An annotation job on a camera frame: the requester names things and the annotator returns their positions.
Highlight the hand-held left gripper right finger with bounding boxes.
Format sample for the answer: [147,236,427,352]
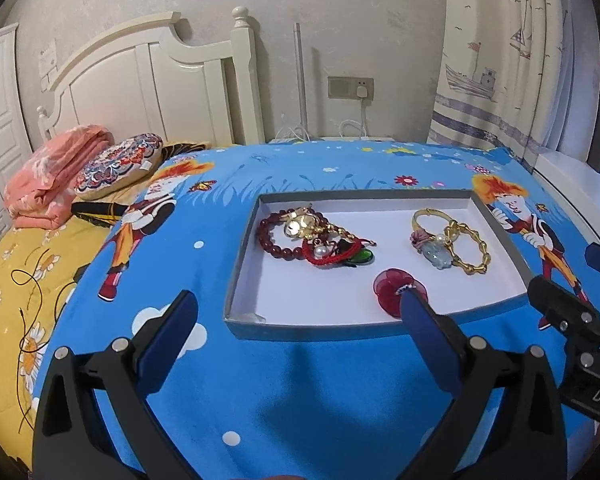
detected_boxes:
[399,290,581,480]

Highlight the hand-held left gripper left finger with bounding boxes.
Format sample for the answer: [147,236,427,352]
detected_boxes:
[32,289,201,480]

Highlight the red flower hair clip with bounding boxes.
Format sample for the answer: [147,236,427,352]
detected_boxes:
[373,269,428,318]

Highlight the jade pendant pink knot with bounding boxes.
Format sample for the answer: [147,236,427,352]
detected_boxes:
[410,227,453,267]

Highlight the knotted gold bangle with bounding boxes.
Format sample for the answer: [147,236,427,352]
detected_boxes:
[442,222,490,277]

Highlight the green black brooch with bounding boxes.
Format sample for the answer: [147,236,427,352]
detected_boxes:
[342,247,376,268]

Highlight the grey shallow box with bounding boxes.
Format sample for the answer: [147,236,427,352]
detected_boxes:
[223,187,537,342]

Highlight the red string bracelet gold charms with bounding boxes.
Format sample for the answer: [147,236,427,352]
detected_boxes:
[302,225,378,268]

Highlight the dark red bead bracelet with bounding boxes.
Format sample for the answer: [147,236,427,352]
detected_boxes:
[257,207,313,261]

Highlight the white windowsill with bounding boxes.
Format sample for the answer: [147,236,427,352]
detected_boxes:
[535,147,600,241]

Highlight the blue cartoon printed blanket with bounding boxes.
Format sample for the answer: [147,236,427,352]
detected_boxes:
[30,140,600,480]

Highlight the smooth gold bangle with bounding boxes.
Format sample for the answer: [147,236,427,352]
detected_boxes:
[411,207,456,233]

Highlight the yellow floral bedsheet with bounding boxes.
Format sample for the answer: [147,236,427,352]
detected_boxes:
[0,215,116,461]

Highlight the round patterned cushion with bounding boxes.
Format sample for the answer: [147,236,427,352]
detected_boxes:
[74,132,165,202]

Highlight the folded pink quilt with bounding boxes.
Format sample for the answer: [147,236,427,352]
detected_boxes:
[4,125,116,231]

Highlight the ship print curtain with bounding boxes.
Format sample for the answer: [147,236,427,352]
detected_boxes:
[427,0,600,171]

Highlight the white wooden headboard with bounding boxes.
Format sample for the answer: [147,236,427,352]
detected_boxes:
[36,6,266,148]

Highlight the white pole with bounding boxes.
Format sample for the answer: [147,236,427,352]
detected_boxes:
[292,22,311,141]

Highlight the white panelled door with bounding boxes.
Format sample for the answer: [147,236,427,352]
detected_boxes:
[0,22,33,256]

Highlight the thin black cable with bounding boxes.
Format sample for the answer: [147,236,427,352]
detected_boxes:
[11,255,78,431]

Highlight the gold ring pendant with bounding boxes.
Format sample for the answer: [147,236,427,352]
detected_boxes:
[282,205,331,241]

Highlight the white plug with cable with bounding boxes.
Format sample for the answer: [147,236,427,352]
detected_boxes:
[355,85,371,138]

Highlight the grey wall socket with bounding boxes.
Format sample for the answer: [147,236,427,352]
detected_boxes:
[327,76,374,100]

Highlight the white wall notice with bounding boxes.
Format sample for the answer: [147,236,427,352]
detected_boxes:
[37,40,58,92]

